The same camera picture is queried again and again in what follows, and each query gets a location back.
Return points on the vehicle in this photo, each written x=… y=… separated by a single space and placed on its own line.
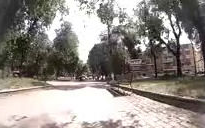
x=82 y=78

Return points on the pale paved path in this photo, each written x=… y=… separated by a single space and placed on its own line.
x=83 y=103

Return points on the brown brick building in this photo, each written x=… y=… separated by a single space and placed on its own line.
x=166 y=61

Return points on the row of trees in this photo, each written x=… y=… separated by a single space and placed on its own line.
x=30 y=50
x=163 y=36

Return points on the grey stone kerb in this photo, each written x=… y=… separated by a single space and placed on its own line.
x=16 y=89
x=163 y=97

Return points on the patchy grass verge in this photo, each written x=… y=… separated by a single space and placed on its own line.
x=176 y=86
x=10 y=82

